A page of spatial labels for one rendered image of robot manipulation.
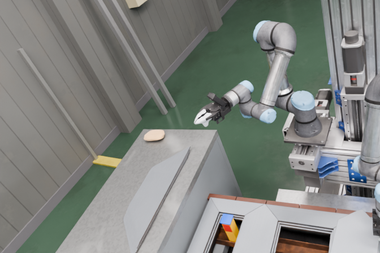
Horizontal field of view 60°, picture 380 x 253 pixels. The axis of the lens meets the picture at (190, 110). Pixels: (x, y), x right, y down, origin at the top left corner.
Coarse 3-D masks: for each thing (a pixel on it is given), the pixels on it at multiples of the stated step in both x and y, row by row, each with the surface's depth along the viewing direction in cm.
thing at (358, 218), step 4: (344, 216) 160; (348, 216) 159; (352, 216) 159; (356, 216) 158; (360, 216) 157; (364, 216) 157; (368, 216) 156; (344, 220) 158; (348, 220) 158; (352, 220) 157; (356, 220) 157; (360, 220) 156; (364, 220) 155; (368, 220) 155; (372, 220) 154; (360, 224) 154; (364, 224) 154; (368, 224) 153; (372, 224) 153
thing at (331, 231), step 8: (240, 216) 182; (216, 224) 183; (280, 224) 171; (288, 224) 168; (296, 224) 167; (304, 224) 164; (216, 232) 181; (320, 232) 161; (328, 232) 159; (208, 240) 176; (208, 248) 174; (272, 248) 161
